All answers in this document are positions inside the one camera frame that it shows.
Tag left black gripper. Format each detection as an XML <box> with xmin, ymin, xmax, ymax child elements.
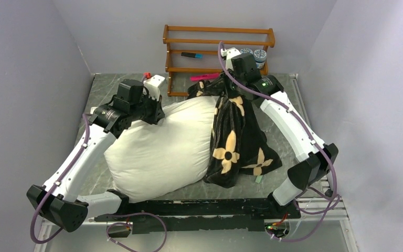
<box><xmin>129</xmin><ymin>91</ymin><xmax>163</xmax><ymax>125</ymax></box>

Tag white pillow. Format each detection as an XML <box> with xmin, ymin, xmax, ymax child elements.
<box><xmin>104</xmin><ymin>96</ymin><xmax>218</xmax><ymax>203</ymax></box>

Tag black pillowcase with beige flowers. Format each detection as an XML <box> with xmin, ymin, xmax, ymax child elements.
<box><xmin>187</xmin><ymin>80</ymin><xmax>282</xmax><ymax>188</ymax></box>

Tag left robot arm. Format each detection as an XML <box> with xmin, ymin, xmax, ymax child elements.
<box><xmin>27</xmin><ymin>75</ymin><xmax>165</xmax><ymax>232</ymax></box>

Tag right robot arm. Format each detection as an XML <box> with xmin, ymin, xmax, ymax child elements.
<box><xmin>219</xmin><ymin>48</ymin><xmax>338</xmax><ymax>218</ymax></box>

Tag left blue lidded jar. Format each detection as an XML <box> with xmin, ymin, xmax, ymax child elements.
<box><xmin>240</xmin><ymin>48</ymin><xmax>253</xmax><ymax>55</ymax></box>

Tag blue lidded jar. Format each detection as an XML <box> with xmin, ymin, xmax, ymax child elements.
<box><xmin>253</xmin><ymin>49</ymin><xmax>267</xmax><ymax>69</ymax></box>
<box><xmin>240</xmin><ymin>48</ymin><xmax>253</xmax><ymax>55</ymax></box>

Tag right blue lidded jar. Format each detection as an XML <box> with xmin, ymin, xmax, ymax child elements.
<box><xmin>253</xmin><ymin>49</ymin><xmax>267</xmax><ymax>69</ymax></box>

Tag pink highlighter marker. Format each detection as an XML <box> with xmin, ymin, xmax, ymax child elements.
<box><xmin>189</xmin><ymin>73</ymin><xmax>220</xmax><ymax>82</ymax></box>

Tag wooden three-tier shelf rack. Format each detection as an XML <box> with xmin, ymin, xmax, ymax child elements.
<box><xmin>162</xmin><ymin>24</ymin><xmax>276</xmax><ymax>97</ymax></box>

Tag blue and black marker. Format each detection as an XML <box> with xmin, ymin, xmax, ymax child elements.
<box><xmin>181</xmin><ymin>52</ymin><xmax>203</xmax><ymax>59</ymax></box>

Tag green translucent marker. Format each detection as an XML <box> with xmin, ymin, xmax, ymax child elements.
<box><xmin>255</xmin><ymin>175</ymin><xmax>263</xmax><ymax>184</ymax></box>

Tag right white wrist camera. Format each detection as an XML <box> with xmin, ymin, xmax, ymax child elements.
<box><xmin>220</xmin><ymin>47</ymin><xmax>241</xmax><ymax>70</ymax></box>

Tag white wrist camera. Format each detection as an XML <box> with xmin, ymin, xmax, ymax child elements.
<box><xmin>220</xmin><ymin>47</ymin><xmax>241</xmax><ymax>70</ymax></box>
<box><xmin>142</xmin><ymin>72</ymin><xmax>165</xmax><ymax>101</ymax></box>

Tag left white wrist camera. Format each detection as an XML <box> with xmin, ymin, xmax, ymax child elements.
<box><xmin>142</xmin><ymin>72</ymin><xmax>165</xmax><ymax>101</ymax></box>

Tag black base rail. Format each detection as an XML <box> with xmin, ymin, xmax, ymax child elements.
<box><xmin>94</xmin><ymin>198</ymin><xmax>301</xmax><ymax>234</ymax></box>

